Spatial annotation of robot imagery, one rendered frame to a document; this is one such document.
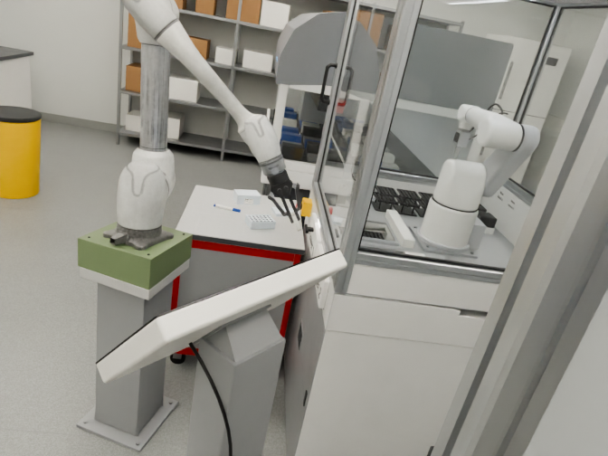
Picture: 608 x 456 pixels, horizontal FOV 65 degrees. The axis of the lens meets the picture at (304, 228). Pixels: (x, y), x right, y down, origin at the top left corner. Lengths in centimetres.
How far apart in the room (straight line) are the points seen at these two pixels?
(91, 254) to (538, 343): 163
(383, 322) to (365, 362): 17
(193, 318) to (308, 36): 197
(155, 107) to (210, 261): 74
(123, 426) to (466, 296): 147
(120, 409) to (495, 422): 195
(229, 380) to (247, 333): 10
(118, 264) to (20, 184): 267
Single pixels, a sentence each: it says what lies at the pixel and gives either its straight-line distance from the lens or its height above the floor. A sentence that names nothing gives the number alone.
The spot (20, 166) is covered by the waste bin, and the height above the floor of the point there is 27.
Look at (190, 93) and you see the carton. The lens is 573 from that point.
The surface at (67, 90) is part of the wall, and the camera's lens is 661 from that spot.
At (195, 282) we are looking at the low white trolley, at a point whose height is 51.
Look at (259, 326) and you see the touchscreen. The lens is 109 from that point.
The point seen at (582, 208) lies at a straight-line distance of 28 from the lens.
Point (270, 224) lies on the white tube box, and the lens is 228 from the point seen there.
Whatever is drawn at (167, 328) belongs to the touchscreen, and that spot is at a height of 118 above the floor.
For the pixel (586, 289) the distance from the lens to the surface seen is 30.
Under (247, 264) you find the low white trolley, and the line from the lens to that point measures 220.
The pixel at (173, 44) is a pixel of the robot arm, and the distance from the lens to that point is 168.
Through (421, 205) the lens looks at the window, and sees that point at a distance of 144.
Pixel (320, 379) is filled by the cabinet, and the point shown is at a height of 60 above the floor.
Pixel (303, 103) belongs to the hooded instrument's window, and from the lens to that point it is 268.
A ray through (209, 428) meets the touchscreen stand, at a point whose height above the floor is 81.
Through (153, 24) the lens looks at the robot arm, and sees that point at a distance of 168.
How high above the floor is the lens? 169
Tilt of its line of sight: 23 degrees down
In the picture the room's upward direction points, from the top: 11 degrees clockwise
